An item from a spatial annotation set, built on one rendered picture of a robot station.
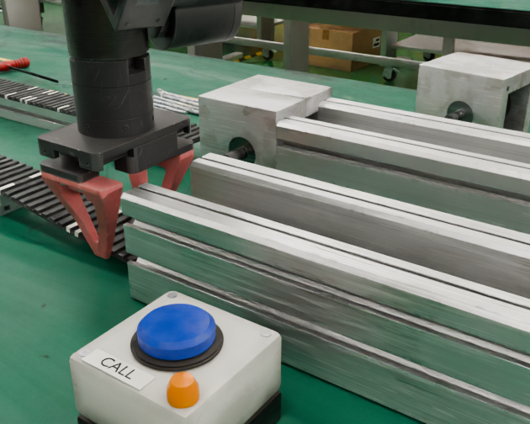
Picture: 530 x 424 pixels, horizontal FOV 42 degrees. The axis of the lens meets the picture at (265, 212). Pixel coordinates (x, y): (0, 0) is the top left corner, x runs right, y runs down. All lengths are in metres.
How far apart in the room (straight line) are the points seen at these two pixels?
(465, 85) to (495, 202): 0.26
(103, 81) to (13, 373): 0.20
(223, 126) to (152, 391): 0.36
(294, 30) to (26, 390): 2.64
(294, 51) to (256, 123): 2.39
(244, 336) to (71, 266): 0.24
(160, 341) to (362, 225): 0.17
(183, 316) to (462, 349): 0.14
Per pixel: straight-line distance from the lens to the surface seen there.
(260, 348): 0.36
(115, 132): 0.50
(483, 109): 0.77
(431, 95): 0.80
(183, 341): 0.34
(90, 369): 0.36
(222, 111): 0.64
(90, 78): 0.50
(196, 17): 0.51
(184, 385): 0.32
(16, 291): 0.55
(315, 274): 0.39
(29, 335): 0.50
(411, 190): 0.56
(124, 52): 0.49
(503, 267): 0.43
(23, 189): 0.65
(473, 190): 0.56
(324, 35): 4.48
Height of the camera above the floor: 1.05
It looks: 25 degrees down
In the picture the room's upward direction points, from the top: straight up
